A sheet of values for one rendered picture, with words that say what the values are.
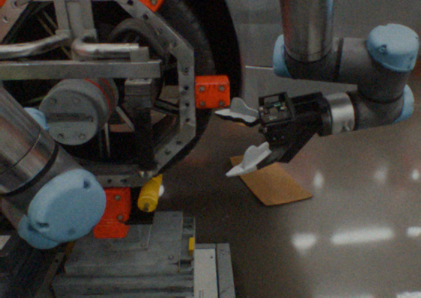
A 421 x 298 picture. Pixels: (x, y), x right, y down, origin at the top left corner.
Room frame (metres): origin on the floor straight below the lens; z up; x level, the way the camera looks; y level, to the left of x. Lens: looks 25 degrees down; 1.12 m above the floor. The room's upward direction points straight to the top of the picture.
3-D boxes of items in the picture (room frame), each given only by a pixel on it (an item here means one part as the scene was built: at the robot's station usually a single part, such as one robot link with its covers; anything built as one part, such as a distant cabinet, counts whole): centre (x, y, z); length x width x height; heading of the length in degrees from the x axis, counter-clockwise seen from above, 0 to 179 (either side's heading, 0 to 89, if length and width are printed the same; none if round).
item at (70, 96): (0.78, 0.32, 0.85); 0.21 x 0.14 x 0.14; 2
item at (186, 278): (1.02, 0.32, 0.13); 0.50 x 0.36 x 0.10; 92
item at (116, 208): (0.89, 0.32, 0.48); 0.16 x 0.12 x 0.17; 2
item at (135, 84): (0.65, 0.14, 0.93); 0.09 x 0.05 x 0.05; 2
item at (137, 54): (0.73, 0.22, 1.03); 0.19 x 0.18 x 0.11; 2
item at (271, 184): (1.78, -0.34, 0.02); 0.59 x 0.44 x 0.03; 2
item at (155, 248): (1.02, 0.33, 0.32); 0.40 x 0.30 x 0.28; 92
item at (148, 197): (0.95, 0.20, 0.51); 0.29 x 0.06 x 0.06; 2
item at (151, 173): (0.62, 0.14, 0.83); 0.04 x 0.04 x 0.16
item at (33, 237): (0.41, 0.26, 0.81); 0.11 x 0.08 x 0.09; 47
